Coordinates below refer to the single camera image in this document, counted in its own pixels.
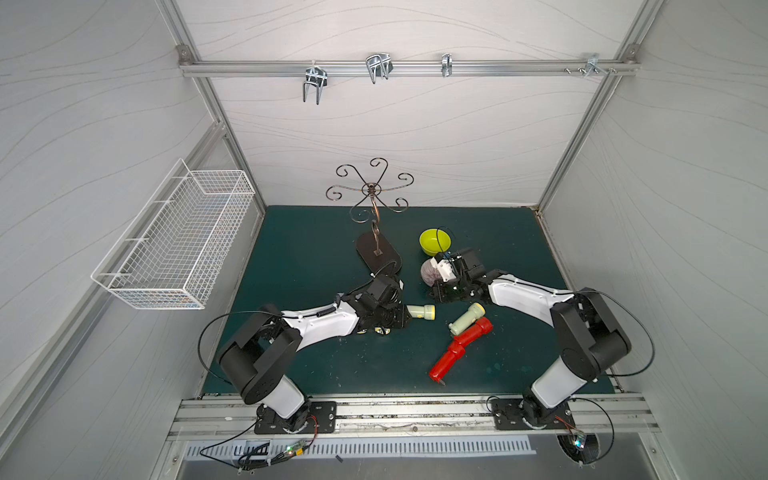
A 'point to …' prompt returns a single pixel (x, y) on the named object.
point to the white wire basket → (172, 253)
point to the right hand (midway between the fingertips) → (427, 292)
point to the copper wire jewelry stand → (378, 250)
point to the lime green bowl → (434, 240)
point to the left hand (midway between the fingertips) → (411, 320)
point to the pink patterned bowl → (429, 273)
